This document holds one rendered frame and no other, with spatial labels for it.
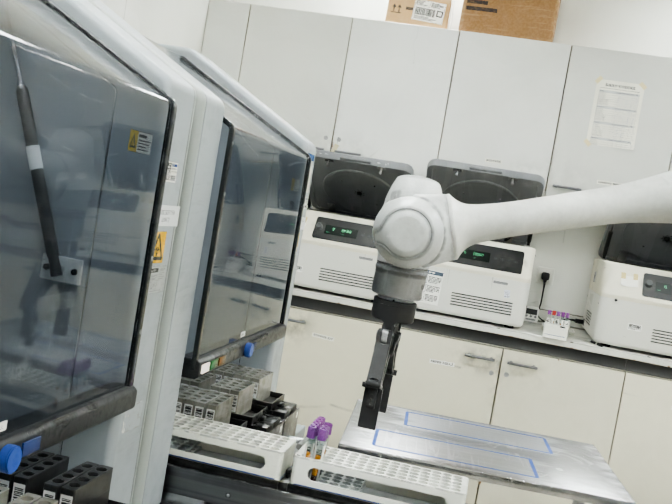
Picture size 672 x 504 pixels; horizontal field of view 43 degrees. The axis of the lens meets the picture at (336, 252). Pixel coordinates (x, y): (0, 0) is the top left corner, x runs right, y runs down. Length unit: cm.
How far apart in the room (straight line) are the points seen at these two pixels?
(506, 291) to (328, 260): 79
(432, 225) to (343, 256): 260
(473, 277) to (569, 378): 59
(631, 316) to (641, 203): 235
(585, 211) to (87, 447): 84
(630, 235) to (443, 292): 95
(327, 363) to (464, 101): 137
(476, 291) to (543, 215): 243
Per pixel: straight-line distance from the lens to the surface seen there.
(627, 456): 391
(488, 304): 379
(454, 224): 128
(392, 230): 124
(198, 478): 155
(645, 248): 425
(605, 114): 411
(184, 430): 156
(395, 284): 144
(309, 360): 390
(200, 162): 140
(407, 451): 183
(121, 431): 132
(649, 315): 383
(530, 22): 421
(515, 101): 409
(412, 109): 411
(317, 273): 386
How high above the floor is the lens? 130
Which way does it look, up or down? 3 degrees down
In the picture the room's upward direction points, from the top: 10 degrees clockwise
